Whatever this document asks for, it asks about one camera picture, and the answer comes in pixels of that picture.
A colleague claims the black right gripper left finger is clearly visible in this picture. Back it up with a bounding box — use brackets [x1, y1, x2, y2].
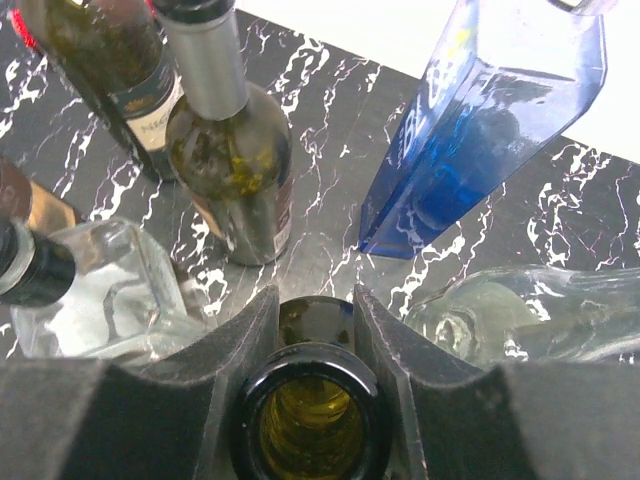
[1, 286, 279, 479]

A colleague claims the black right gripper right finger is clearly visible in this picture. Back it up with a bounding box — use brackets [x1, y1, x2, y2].
[353, 285, 639, 479]

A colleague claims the clear glass bottle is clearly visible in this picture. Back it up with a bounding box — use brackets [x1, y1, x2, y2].
[404, 265, 639, 369]

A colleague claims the clear liquor bottle gold label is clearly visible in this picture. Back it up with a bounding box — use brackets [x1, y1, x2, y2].
[1, 216, 215, 364]

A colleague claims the wine bottle silver foil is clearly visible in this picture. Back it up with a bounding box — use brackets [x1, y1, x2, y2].
[229, 296, 392, 479]
[1, 156, 85, 237]

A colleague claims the dark green wine bottle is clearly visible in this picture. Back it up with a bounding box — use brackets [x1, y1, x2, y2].
[153, 1, 292, 266]

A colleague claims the blue square glass bottle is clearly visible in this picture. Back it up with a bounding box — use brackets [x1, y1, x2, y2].
[358, 1, 611, 259]

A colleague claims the dark wine bottle white label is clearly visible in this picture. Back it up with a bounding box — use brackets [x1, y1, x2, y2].
[17, 1, 183, 181]

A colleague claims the red glitter microphone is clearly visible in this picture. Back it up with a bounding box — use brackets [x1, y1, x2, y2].
[8, 8, 39, 51]

